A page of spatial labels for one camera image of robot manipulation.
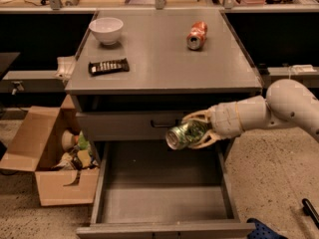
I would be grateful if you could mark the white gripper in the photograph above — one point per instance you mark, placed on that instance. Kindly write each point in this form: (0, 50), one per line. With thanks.
(223, 120)

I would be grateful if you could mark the green soda can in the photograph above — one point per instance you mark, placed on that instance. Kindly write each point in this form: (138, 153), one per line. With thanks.
(186, 134)

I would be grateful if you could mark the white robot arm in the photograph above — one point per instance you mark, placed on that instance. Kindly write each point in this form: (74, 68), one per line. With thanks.
(287, 104)

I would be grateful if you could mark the grey drawer cabinet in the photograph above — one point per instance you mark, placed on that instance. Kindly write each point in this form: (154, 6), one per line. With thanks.
(165, 74)

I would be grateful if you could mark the orange soda can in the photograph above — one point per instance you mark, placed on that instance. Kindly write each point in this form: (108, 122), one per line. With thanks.
(197, 35)

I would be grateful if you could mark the open grey middle drawer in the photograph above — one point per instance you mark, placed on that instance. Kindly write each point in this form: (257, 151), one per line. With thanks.
(148, 191)

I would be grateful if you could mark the closed grey top drawer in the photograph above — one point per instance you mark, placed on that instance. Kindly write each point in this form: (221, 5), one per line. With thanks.
(105, 126)

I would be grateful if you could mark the white power strip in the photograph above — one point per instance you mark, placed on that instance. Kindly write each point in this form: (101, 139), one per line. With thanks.
(303, 69)

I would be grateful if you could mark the blue perforated object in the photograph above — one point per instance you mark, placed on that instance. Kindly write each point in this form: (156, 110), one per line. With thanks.
(262, 231)

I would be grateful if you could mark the dark snack bar packet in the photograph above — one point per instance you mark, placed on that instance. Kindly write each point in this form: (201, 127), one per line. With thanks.
(108, 67)

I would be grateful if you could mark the black rod on floor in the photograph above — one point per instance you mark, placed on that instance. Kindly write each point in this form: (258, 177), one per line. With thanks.
(309, 210)

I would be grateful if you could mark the white bowl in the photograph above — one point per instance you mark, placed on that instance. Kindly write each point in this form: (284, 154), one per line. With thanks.
(107, 30)

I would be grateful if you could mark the white cup in box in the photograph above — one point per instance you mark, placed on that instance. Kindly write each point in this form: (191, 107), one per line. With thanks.
(68, 140)

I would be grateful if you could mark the crumpled white plastic bag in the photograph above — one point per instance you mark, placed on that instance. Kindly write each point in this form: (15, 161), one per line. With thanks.
(66, 66)

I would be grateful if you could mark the open cardboard box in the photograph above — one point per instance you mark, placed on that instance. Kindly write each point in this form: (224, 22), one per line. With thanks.
(36, 147)

